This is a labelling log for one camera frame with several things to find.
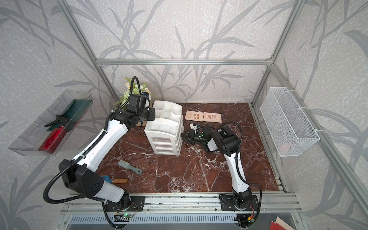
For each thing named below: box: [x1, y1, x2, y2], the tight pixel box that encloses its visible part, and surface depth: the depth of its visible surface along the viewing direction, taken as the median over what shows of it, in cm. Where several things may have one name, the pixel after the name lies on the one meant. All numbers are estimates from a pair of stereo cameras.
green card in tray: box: [46, 98, 93, 132], surface depth 71 cm
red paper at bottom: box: [269, 220, 286, 230], surface depth 69 cm
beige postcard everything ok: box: [203, 112, 222, 123], surface depth 114 cm
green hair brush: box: [118, 160, 143, 175], surface depth 88 cm
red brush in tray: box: [38, 126, 67, 154], surface depth 59 cm
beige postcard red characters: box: [184, 110, 204, 122], surface depth 114 cm
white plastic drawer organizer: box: [144, 100, 184, 156], surface depth 84 cm
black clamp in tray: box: [44, 115, 77, 132], surface depth 66 cm
